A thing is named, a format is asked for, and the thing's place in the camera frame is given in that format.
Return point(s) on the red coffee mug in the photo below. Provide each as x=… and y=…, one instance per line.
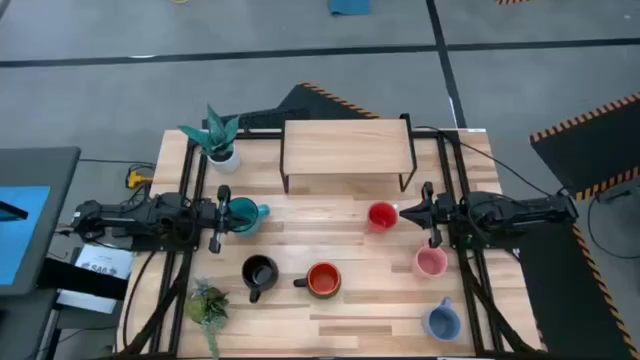
x=382, y=216

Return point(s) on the grey side table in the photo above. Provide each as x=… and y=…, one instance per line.
x=50, y=167

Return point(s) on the pink coffee mug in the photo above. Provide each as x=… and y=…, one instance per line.
x=431, y=262

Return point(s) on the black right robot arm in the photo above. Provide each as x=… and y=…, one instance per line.
x=510, y=212

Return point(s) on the blue floor mat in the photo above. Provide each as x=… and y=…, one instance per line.
x=349, y=6

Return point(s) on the white paper manual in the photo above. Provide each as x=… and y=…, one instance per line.
x=105, y=261

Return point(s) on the wooden shelf riser black legs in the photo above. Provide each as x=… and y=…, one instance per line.
x=347, y=147

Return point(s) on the yellow power plug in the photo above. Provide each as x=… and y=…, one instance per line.
x=136, y=179

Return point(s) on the black aluminium table frame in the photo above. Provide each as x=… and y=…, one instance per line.
x=189, y=165

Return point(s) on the blue-grey faceted mug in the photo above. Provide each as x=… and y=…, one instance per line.
x=442, y=322

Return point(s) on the black coffee mug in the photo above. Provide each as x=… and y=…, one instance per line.
x=260, y=274

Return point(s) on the dark mug with orange interior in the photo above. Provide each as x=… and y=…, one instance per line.
x=324, y=279

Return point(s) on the teal coffee mug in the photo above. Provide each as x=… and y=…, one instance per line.
x=256, y=207

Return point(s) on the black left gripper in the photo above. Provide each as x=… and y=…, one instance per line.
x=220, y=220

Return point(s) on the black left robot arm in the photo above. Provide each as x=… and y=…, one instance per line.
x=145, y=215

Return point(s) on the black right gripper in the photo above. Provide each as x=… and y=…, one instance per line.
x=437, y=212

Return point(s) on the small succulent plant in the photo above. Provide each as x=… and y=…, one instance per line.
x=207, y=305

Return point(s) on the snake plant in white pot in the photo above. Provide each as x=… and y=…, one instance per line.
x=220, y=145

